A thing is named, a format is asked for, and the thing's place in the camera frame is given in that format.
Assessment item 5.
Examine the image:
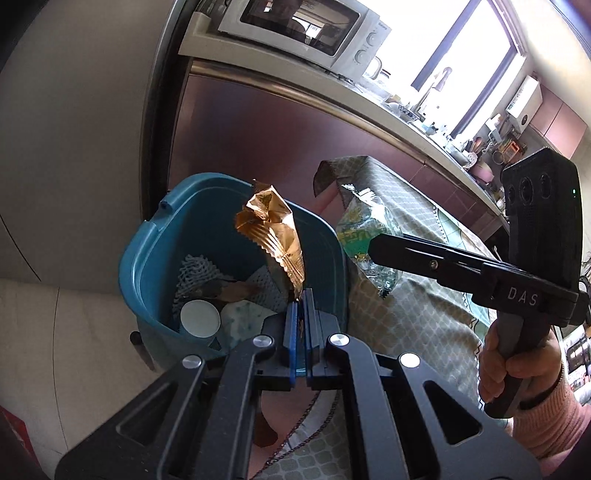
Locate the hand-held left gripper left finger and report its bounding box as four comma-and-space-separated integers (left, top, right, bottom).
55, 300, 301, 480

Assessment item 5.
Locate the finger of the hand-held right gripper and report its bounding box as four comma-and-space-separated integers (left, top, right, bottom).
402, 234, 509, 273
368, 234, 485, 296

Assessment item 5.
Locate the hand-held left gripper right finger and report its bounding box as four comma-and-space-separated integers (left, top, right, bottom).
302, 288, 543, 480

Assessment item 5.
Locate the white tissue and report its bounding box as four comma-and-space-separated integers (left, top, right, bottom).
219, 300, 280, 354

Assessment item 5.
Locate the white foam net sleeve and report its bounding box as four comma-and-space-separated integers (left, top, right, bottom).
173, 254, 222, 315
249, 265, 291, 310

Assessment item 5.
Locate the green snack bag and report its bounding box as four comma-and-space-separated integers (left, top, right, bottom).
336, 185, 403, 298

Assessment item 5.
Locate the paper cup with blue dots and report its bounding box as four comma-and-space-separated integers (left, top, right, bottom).
179, 299, 222, 344

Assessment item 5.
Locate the gold foil wrapper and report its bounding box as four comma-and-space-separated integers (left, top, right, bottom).
235, 180, 306, 305

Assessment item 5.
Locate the blue plastic bin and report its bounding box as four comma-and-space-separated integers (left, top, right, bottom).
119, 173, 348, 374

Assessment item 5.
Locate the person's right forearm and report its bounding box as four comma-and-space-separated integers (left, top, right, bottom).
508, 369, 591, 480

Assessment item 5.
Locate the person's right hand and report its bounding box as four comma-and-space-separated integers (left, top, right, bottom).
478, 318, 561, 407

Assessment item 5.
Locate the patterned tablecloth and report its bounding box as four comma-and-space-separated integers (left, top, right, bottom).
249, 156, 509, 480

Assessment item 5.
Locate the brown crumpled wrapper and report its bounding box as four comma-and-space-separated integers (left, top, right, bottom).
198, 279, 259, 301

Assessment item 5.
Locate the white water heater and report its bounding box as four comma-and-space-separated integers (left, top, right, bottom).
505, 76, 543, 132

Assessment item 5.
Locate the steel faucet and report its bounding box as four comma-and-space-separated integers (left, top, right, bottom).
418, 67, 453, 116

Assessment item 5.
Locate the dark framed window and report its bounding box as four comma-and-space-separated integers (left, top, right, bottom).
369, 0, 527, 134

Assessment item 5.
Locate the glass kettle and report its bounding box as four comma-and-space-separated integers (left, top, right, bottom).
362, 55, 393, 84

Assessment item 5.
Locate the pink kitchen counter cabinet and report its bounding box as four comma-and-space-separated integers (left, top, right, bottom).
168, 11, 509, 241

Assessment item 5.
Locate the white microwave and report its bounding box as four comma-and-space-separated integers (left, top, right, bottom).
217, 0, 393, 79

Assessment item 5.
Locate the grey refrigerator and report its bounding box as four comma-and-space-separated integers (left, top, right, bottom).
0, 0, 204, 296

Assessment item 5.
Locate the pink wall cabinet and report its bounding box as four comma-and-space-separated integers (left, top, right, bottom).
529, 85, 588, 158

